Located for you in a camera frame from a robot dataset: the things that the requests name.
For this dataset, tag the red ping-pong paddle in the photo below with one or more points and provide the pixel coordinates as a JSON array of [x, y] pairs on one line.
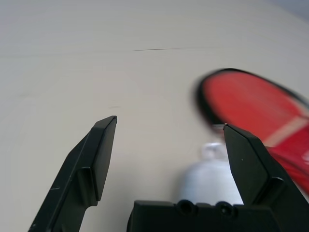
[[241, 101]]

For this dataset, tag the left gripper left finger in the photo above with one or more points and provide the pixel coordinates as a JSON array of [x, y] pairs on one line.
[[82, 169]]

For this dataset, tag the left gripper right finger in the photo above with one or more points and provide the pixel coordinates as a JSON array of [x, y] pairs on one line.
[[256, 169]]

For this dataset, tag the red black paddle case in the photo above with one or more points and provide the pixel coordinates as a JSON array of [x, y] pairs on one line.
[[287, 154]]

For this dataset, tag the white plush zipper charm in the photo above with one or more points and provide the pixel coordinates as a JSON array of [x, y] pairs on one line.
[[205, 178]]

